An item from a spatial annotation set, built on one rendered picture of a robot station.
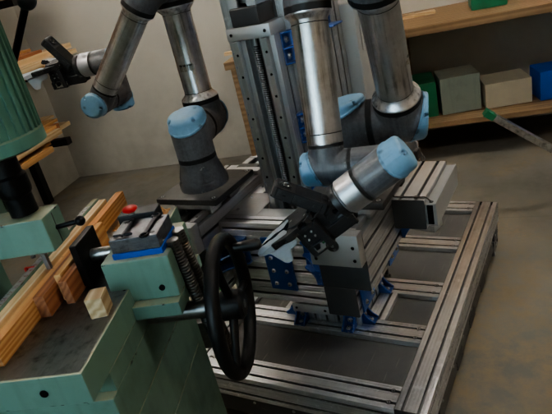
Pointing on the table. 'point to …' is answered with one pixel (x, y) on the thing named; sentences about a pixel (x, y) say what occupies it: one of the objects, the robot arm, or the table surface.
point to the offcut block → (98, 302)
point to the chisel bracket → (32, 232)
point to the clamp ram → (89, 255)
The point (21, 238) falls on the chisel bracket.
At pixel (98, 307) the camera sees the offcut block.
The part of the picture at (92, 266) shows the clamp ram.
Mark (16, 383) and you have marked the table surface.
